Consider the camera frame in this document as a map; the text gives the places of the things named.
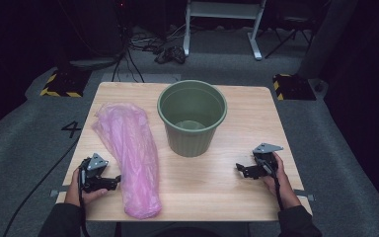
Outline white metal stand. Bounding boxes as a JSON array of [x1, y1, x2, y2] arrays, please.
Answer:
[[182, 0, 267, 61]]

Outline left hand-held gripper cable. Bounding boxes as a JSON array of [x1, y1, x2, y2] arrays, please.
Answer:
[[78, 166, 92, 237]]

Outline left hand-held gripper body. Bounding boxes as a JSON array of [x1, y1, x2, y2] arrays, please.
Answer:
[[78, 152, 110, 194]]

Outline grey curtain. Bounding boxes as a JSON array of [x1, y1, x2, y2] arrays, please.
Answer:
[[297, 0, 359, 80]]

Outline right hand-held gripper cable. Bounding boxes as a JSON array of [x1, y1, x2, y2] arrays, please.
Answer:
[[256, 157, 284, 211]]

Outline person's right hand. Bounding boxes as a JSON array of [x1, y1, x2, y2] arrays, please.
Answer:
[[262, 152, 302, 210]]

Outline green plastic bin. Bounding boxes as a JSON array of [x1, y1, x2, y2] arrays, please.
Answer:
[[156, 79, 228, 158]]

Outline black yellow striped floor plate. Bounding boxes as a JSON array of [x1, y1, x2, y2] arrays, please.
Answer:
[[271, 73, 318, 102], [38, 70, 92, 99]]

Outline grey table bracket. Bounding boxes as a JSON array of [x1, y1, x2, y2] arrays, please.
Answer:
[[292, 189, 316, 201], [49, 187, 70, 198]]

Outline black tripod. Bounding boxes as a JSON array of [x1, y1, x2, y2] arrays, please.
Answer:
[[265, 14, 314, 60]]

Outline hand-held gripper cable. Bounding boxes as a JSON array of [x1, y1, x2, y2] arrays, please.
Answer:
[[78, 166, 92, 237], [256, 157, 284, 211]]

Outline person's left hand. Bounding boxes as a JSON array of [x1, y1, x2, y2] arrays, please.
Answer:
[[64, 168, 109, 207]]

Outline bundle of black cables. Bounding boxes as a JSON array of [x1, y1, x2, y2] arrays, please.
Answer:
[[111, 29, 146, 83]]

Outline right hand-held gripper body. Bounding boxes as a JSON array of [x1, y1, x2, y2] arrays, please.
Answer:
[[252, 142, 284, 179]]

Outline pink plastic bag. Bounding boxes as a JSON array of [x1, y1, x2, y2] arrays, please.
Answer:
[[91, 102, 163, 220]]

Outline dark cloth bundle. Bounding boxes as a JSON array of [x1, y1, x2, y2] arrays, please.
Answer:
[[153, 44, 188, 65]]

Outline black floor cable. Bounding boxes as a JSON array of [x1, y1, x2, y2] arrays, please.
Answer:
[[2, 136, 82, 237]]

